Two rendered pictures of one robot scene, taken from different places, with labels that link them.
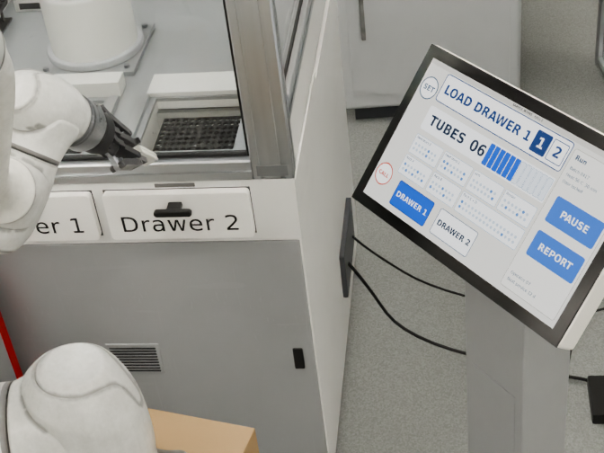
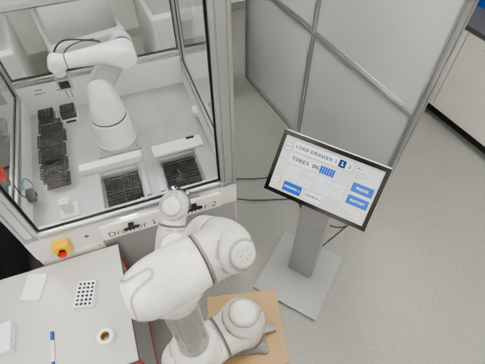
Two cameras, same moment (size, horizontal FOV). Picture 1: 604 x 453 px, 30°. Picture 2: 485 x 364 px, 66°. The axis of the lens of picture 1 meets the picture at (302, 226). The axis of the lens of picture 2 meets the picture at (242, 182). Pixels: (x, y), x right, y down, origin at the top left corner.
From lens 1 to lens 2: 0.96 m
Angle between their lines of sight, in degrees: 26
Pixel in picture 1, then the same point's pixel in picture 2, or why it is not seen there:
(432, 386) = (250, 214)
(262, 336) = not seen: hidden behind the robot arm
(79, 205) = (155, 214)
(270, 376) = not seen: hidden behind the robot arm
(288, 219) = (232, 196)
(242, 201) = (218, 196)
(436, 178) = (300, 178)
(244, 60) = (221, 152)
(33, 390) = (235, 327)
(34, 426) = (237, 339)
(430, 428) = (255, 230)
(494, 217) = (329, 191)
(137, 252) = not seen: hidden behind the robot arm
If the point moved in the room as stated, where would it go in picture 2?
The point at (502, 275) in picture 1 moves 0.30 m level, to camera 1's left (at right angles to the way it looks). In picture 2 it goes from (337, 210) to (283, 239)
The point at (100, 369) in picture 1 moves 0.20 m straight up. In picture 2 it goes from (255, 309) to (256, 287)
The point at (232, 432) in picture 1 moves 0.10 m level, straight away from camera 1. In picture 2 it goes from (269, 293) to (255, 276)
